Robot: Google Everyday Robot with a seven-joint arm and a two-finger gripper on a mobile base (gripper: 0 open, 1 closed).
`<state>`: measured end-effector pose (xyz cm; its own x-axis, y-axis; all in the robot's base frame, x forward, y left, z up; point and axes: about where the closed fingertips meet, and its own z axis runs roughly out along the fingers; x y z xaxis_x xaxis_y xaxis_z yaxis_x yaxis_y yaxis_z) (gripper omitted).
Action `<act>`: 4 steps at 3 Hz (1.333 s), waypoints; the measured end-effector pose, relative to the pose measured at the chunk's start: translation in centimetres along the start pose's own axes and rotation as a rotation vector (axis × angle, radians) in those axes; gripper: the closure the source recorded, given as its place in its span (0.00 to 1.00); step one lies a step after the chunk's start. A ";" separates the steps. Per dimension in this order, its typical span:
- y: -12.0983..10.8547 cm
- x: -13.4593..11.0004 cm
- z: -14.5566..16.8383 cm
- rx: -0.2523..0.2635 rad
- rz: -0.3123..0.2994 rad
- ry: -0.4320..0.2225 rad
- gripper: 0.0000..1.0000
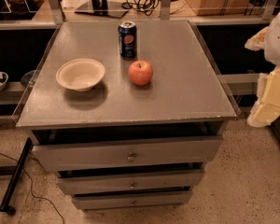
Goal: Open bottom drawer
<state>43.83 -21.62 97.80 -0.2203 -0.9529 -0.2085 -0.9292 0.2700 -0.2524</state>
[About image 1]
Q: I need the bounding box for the beige paper bowl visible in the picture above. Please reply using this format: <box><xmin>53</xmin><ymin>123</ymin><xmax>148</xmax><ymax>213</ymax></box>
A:
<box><xmin>56</xmin><ymin>58</ymin><xmax>105</xmax><ymax>91</ymax></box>

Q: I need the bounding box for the black monitor stand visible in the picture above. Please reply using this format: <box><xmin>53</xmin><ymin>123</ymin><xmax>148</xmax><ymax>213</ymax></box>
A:
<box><xmin>75</xmin><ymin>0</ymin><xmax>127</xmax><ymax>19</ymax></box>

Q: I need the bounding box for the grey metal shelf beam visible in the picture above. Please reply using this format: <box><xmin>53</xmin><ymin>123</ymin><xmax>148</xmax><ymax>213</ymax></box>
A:
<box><xmin>217</xmin><ymin>74</ymin><xmax>259</xmax><ymax>95</ymax></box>

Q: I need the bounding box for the grey bottom drawer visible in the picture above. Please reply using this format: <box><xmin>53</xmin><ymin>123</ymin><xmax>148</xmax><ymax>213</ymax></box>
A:
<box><xmin>72</xmin><ymin>189</ymin><xmax>192</xmax><ymax>210</ymax></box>

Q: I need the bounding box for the grey middle drawer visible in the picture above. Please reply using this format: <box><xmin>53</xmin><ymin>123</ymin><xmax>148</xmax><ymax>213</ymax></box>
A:
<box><xmin>57</xmin><ymin>170</ymin><xmax>204</xmax><ymax>195</ymax></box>

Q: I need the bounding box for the red apple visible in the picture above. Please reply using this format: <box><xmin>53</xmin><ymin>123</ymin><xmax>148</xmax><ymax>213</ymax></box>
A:
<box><xmin>128</xmin><ymin>60</ymin><xmax>153</xmax><ymax>86</ymax></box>

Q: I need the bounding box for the grey top drawer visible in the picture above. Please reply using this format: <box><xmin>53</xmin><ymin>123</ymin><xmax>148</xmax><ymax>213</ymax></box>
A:
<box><xmin>33</xmin><ymin>135</ymin><xmax>222</xmax><ymax>172</ymax></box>

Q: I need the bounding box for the grey drawer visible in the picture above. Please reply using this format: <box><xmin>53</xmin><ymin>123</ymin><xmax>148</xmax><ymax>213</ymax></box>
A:
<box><xmin>33</xmin><ymin>135</ymin><xmax>222</xmax><ymax>172</ymax></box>
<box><xmin>72</xmin><ymin>189</ymin><xmax>192</xmax><ymax>210</ymax></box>
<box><xmin>57</xmin><ymin>170</ymin><xmax>204</xmax><ymax>195</ymax></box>

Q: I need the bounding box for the blue Pepsi can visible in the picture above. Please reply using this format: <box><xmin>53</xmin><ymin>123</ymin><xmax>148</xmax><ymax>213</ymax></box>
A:
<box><xmin>118</xmin><ymin>21</ymin><xmax>137</xmax><ymax>59</ymax></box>

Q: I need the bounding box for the thin black floor cable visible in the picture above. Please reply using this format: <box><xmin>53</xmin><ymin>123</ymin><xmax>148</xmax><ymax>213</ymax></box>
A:
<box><xmin>0</xmin><ymin>137</ymin><xmax>66</xmax><ymax>224</ymax></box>

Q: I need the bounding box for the grey drawer cabinet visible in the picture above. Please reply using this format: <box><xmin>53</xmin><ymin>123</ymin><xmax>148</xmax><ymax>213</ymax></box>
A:
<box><xmin>18</xmin><ymin>21</ymin><xmax>236</xmax><ymax>199</ymax></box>

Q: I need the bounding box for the dark bowl on shelf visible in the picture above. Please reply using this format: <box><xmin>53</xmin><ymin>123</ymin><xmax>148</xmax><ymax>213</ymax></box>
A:
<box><xmin>21</xmin><ymin>70</ymin><xmax>38</xmax><ymax>87</ymax></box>

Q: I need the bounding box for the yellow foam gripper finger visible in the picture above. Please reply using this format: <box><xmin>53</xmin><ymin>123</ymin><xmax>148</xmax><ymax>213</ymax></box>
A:
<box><xmin>245</xmin><ymin>27</ymin><xmax>269</xmax><ymax>51</ymax></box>
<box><xmin>247</xmin><ymin>66</ymin><xmax>280</xmax><ymax>128</ymax></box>

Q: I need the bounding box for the black bar on floor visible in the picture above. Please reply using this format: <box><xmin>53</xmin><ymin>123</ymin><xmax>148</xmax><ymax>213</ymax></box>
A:
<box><xmin>0</xmin><ymin>138</ymin><xmax>33</xmax><ymax>216</ymax></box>

